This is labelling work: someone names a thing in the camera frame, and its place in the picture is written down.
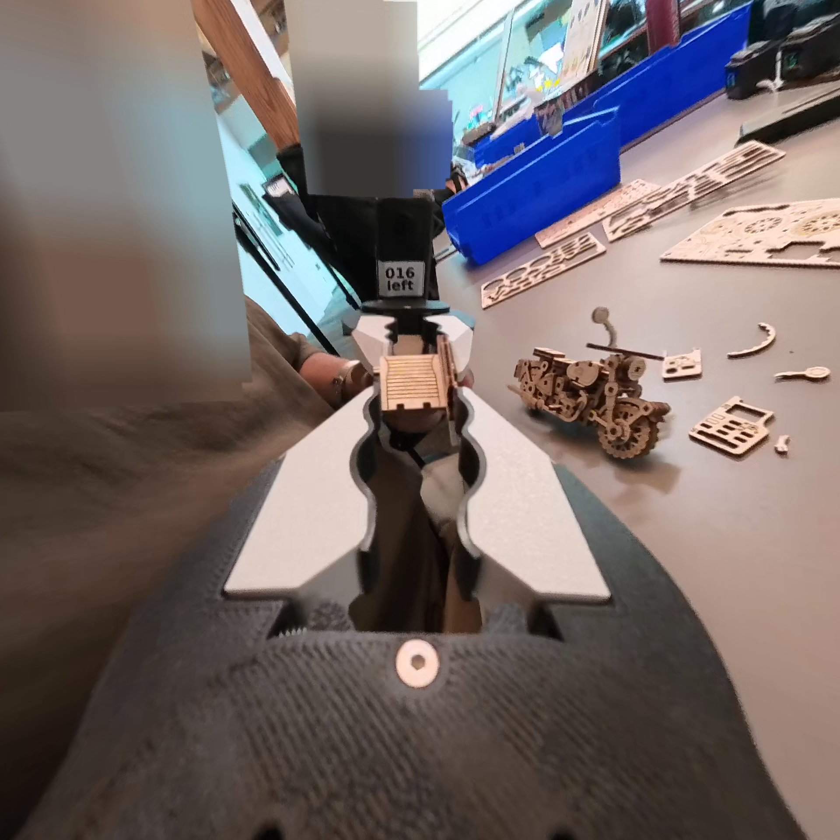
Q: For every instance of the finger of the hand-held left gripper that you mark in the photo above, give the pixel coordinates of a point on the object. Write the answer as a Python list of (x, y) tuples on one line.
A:
[(460, 344), (367, 341)]

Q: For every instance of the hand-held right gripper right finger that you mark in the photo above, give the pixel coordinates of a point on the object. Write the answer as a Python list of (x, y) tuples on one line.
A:
[(525, 518)]

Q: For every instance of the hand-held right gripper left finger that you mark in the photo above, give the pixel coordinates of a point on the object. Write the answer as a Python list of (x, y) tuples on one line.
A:
[(302, 518)]

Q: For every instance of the small wooden slatted model part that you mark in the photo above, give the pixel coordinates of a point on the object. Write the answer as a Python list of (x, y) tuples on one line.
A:
[(410, 380)]

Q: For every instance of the person's left forearm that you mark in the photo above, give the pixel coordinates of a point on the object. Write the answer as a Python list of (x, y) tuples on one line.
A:
[(289, 367)]

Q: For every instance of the grey desk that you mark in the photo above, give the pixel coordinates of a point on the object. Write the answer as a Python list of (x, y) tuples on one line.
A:
[(689, 571)]

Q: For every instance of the person's left hand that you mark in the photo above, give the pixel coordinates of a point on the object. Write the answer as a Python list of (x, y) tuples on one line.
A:
[(420, 423)]

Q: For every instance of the metal wristwatch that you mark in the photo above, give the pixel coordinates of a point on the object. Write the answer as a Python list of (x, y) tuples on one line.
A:
[(346, 380)]

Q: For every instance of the wooden sheet with round cutouts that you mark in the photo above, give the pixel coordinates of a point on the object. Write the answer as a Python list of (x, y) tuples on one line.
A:
[(544, 272)]

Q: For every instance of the wooden motorcycle model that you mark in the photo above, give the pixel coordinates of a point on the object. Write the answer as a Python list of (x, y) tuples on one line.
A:
[(590, 394)]

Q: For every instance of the dark packet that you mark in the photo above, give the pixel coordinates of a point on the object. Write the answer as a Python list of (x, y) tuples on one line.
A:
[(550, 118)]

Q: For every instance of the pinkish wooden puzzle sheet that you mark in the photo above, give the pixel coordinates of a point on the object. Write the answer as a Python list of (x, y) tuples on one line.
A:
[(600, 213)]

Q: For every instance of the person's olive clothing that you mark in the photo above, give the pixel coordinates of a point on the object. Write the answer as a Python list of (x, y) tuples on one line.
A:
[(98, 499)]

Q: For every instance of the small wooden cutout panel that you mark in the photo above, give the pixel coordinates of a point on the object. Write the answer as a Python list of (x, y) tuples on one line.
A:
[(682, 365)]

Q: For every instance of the wooden slotted panel piece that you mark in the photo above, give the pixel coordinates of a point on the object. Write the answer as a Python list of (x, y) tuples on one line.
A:
[(732, 426)]

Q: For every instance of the tiny wooden piece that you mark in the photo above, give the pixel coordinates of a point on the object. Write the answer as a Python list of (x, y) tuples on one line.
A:
[(782, 444)]

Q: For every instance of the printed puzzle box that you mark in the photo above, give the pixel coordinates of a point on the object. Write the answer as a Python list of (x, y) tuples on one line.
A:
[(584, 36)]

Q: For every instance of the long wooden puzzle sheet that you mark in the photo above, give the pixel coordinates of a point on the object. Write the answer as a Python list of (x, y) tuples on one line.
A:
[(695, 190)]

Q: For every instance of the curved wooden piece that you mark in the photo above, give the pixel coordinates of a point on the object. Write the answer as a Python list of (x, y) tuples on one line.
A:
[(761, 344)]

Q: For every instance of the wide wooden gear puzzle sheet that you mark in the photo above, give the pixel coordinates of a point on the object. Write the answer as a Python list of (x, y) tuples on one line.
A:
[(754, 236)]

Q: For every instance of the long blue plastic bin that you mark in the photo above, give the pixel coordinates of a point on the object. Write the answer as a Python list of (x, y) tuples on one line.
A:
[(676, 79)]

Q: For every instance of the round-headed wooden piece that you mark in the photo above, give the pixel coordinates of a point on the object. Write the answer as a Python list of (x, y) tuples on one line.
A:
[(810, 374)]

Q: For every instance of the maroon bottle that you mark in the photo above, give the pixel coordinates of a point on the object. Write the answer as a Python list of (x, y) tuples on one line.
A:
[(664, 23)]

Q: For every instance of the black device case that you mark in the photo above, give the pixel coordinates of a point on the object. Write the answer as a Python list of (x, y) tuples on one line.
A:
[(754, 72), (814, 49)]

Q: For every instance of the flat black tray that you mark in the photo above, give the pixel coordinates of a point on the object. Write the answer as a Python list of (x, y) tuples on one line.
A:
[(794, 121)]

